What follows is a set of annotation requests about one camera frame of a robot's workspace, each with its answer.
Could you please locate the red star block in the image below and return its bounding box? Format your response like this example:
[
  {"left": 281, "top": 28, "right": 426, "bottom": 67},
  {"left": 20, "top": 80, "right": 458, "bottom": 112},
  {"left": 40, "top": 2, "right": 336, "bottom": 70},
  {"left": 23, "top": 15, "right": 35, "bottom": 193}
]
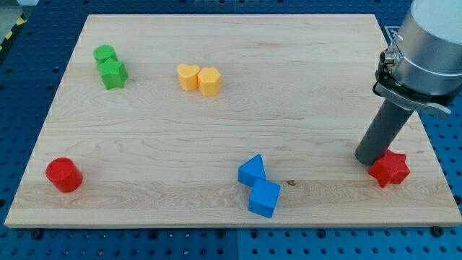
[{"left": 368, "top": 149, "right": 411, "bottom": 188}]

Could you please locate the green star block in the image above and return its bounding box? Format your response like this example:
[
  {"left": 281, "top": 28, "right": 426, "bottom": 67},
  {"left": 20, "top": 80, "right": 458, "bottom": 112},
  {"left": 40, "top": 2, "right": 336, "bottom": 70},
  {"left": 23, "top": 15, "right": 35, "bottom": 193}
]
[{"left": 97, "top": 58, "right": 128, "bottom": 90}]

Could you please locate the red cylinder block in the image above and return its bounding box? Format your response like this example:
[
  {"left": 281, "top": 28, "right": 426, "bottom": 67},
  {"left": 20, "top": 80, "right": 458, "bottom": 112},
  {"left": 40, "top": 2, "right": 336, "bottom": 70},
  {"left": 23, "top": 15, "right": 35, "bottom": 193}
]
[{"left": 45, "top": 157, "right": 83, "bottom": 193}]

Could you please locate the green cylinder block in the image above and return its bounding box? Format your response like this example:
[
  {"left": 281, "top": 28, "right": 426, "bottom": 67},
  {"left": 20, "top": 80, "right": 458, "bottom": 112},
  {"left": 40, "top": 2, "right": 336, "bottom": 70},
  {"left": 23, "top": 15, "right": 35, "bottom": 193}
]
[{"left": 93, "top": 45, "right": 118, "bottom": 64}]

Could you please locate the light wooden board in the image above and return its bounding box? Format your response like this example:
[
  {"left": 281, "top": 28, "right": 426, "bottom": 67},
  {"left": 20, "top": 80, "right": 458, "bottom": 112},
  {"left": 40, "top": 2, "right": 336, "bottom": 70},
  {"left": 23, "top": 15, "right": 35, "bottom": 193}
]
[{"left": 5, "top": 14, "right": 461, "bottom": 228}]

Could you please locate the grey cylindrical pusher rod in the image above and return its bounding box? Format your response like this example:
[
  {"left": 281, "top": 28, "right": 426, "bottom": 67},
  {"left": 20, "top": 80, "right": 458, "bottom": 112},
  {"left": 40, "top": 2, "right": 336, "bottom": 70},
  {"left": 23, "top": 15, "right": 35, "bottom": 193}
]
[{"left": 354, "top": 100, "right": 413, "bottom": 165}]

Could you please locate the blue triangle block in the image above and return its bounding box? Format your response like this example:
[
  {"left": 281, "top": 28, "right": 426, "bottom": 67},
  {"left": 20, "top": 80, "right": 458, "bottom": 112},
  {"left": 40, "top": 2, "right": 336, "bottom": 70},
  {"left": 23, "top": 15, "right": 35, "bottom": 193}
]
[{"left": 237, "top": 154, "right": 266, "bottom": 187}]

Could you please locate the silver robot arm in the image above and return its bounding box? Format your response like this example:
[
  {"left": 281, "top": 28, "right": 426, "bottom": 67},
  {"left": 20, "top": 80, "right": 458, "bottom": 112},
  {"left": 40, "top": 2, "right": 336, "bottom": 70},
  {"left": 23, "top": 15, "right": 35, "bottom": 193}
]
[{"left": 374, "top": 0, "right": 461, "bottom": 119}]

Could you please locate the blue cube block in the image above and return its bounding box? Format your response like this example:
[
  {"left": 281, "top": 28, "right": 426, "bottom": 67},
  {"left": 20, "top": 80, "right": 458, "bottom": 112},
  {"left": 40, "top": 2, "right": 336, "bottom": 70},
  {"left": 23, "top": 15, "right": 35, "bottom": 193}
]
[{"left": 248, "top": 179, "right": 281, "bottom": 218}]

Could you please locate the yellow hexagon block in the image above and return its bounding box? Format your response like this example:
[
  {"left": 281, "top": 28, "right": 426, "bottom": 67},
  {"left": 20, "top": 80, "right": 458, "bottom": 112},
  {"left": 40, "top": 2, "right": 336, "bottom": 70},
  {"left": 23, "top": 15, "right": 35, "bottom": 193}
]
[{"left": 198, "top": 67, "right": 222, "bottom": 96}]

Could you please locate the yellow heart block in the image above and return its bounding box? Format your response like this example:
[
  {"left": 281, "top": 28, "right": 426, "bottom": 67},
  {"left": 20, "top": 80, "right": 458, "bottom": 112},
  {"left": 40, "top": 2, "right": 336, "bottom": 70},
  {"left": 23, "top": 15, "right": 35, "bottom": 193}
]
[{"left": 177, "top": 64, "right": 201, "bottom": 91}]

